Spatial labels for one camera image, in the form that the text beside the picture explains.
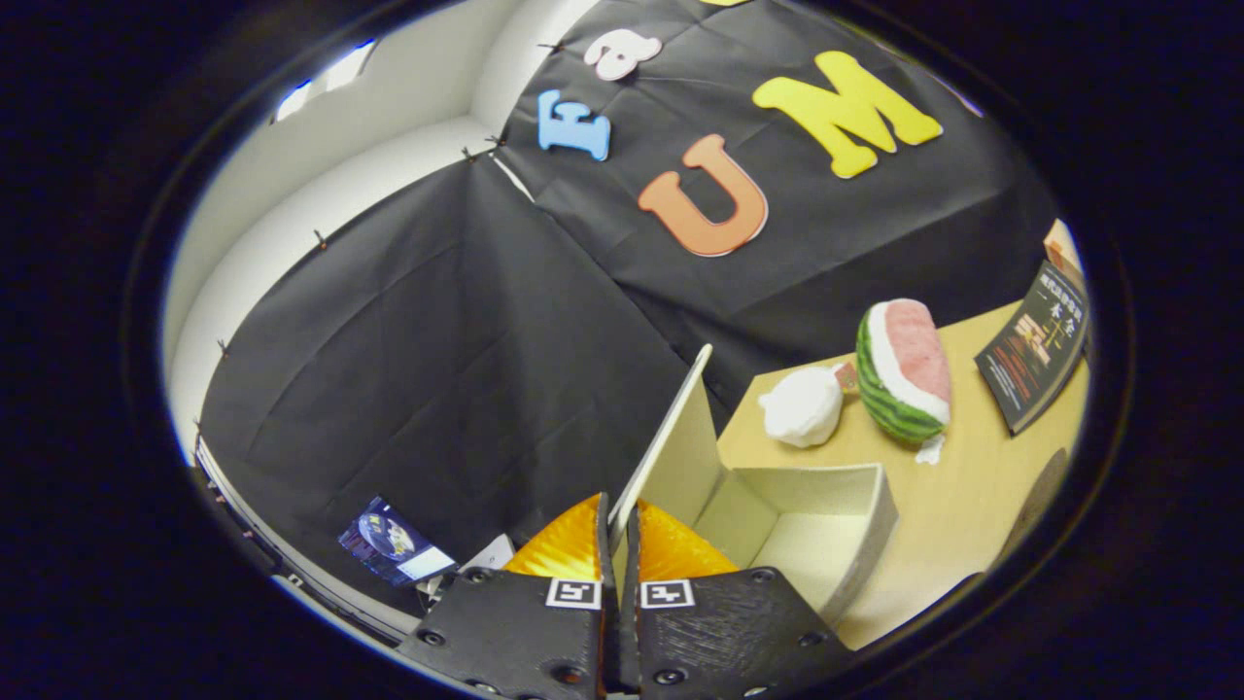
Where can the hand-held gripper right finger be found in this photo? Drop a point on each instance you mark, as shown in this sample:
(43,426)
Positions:
(719,632)

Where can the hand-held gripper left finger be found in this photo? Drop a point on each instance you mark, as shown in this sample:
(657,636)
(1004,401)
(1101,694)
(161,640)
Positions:
(525,632)

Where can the beige fabric storage box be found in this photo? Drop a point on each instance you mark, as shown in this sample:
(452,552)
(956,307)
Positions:
(807,544)

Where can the brown fuzzy slipper shoe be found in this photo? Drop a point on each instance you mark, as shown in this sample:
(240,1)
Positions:
(1040,491)

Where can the white paper sheet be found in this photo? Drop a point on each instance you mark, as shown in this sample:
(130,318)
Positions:
(491,554)

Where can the blue printed card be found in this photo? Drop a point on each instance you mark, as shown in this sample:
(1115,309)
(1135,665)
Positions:
(389,540)

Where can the white plush toy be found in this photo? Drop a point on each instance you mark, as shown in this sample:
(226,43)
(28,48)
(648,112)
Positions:
(802,408)

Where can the watermelon slice plush toy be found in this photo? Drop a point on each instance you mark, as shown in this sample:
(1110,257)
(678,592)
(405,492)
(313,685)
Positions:
(909,360)

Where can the black cover book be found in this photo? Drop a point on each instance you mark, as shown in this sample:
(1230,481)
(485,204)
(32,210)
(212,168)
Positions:
(1035,345)

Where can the tan cover book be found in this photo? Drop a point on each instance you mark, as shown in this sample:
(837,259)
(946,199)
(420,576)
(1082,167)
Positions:
(1064,253)

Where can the ceiling light panel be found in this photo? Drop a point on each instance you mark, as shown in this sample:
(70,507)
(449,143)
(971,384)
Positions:
(345,70)

